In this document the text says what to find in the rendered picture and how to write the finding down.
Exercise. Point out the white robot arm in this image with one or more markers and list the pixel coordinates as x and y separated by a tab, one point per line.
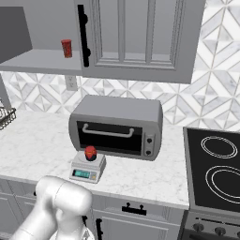
62	200

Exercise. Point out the red jam jar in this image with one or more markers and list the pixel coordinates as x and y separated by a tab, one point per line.
90	153

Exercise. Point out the grey digital scale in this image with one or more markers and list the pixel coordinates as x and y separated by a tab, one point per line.
87	170

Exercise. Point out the grey panelled cabinet door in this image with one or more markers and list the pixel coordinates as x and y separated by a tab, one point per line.
140	37

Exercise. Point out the grey toaster oven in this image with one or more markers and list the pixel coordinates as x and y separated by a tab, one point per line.
125	112

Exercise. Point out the red cylindrical can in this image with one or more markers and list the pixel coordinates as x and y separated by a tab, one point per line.
66	48

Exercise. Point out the grey drawer front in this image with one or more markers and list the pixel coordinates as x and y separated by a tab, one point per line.
162	209

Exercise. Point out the black hob stove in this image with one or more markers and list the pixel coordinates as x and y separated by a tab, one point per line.
215	175

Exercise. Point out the grey base cupboard door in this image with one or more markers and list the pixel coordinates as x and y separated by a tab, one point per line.
137	229

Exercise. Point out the black stove knob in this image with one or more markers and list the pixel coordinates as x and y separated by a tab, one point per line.
238	234
220	231
198	227

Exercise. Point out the grey base cupboard run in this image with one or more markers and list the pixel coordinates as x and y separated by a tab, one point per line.
12	206

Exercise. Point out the white wall outlet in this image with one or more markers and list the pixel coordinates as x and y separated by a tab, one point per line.
71	82

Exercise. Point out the grey open wall cabinet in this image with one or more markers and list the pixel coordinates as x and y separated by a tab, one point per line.
47	59

